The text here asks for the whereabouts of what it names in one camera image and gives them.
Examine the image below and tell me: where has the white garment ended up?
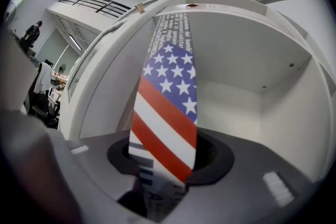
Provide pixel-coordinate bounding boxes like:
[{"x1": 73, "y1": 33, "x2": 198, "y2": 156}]
[{"x1": 33, "y1": 61, "x2": 54, "y2": 95}]

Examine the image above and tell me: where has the long strip light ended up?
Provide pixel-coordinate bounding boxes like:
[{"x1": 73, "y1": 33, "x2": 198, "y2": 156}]
[{"x1": 68, "y1": 34, "x2": 82, "y2": 50}]

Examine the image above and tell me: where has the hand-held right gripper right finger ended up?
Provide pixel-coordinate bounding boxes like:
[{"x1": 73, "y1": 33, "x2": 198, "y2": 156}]
[{"x1": 185, "y1": 127, "x2": 235, "y2": 185}]

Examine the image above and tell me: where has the black balcony railing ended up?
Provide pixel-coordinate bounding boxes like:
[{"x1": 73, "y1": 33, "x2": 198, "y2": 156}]
[{"x1": 58, "y1": 0, "x2": 132, "y2": 19}]

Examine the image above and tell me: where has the flag print book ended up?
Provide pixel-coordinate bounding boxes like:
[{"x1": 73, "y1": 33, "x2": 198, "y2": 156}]
[{"x1": 128, "y1": 12, "x2": 198, "y2": 224}]

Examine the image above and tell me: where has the black chair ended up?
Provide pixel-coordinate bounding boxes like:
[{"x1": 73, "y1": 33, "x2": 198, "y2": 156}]
[{"x1": 27, "y1": 90, "x2": 61, "y2": 130}]

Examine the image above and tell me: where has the white shelf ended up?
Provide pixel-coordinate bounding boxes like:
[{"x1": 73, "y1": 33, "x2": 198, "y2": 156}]
[{"x1": 59, "y1": 0, "x2": 336, "y2": 185}]

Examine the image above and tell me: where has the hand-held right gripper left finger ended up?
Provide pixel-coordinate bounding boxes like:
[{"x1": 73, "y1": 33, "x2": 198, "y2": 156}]
[{"x1": 106, "y1": 137, "x2": 142, "y2": 175}]

